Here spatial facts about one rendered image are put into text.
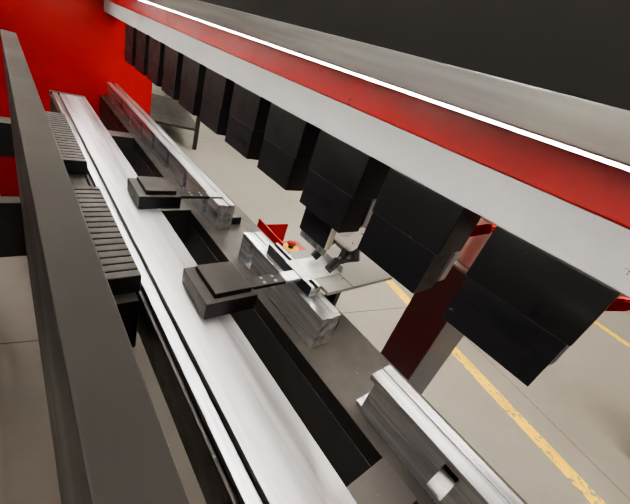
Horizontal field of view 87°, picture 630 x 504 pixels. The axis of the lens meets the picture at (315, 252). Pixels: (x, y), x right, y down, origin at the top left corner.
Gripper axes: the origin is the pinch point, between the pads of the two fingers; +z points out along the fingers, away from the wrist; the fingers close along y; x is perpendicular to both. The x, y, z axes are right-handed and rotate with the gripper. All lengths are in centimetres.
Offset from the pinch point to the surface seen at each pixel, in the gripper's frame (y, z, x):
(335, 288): 8.9, 3.6, -0.5
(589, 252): 46, -18, -31
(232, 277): 2.7, 17.8, -22.4
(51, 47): -214, 20, -32
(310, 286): 6.4, 7.7, -5.2
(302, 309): 7.9, 13.0, -2.7
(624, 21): 41, -19, -55
